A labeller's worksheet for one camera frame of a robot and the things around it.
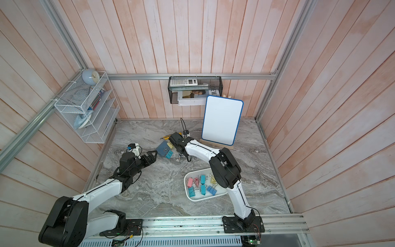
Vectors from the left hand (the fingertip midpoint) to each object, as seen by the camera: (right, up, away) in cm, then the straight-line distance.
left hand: (153, 155), depth 88 cm
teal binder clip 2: (+23, -20, -5) cm, 30 cm away
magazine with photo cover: (+26, +35, +5) cm, 44 cm away
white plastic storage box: (+29, -17, -3) cm, 33 cm away
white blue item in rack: (-36, +20, -8) cm, 42 cm away
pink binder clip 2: (+26, -14, -5) cm, 30 cm away
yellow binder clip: (+8, +4, +14) cm, 17 cm away
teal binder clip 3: (+8, -1, +10) cm, 13 cm away
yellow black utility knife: (+4, +10, +19) cm, 22 cm away
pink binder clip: (+22, -15, -3) cm, 27 cm away
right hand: (+20, +3, +9) cm, 22 cm away
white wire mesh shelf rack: (-33, +26, -4) cm, 43 cm away
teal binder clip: (+29, -13, -2) cm, 32 cm away
